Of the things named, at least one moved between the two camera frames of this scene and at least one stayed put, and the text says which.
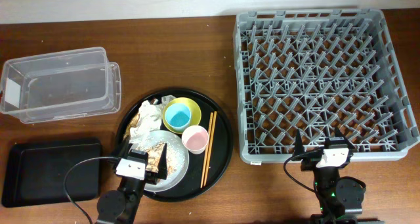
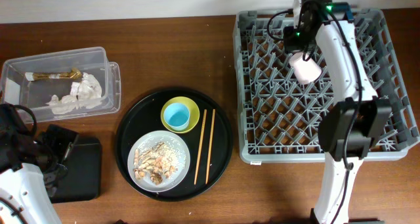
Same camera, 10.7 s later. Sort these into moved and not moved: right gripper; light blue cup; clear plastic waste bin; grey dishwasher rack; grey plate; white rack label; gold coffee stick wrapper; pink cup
Moved: right gripper; pink cup; gold coffee stick wrapper
Not moved: grey dishwasher rack; white rack label; light blue cup; grey plate; clear plastic waste bin
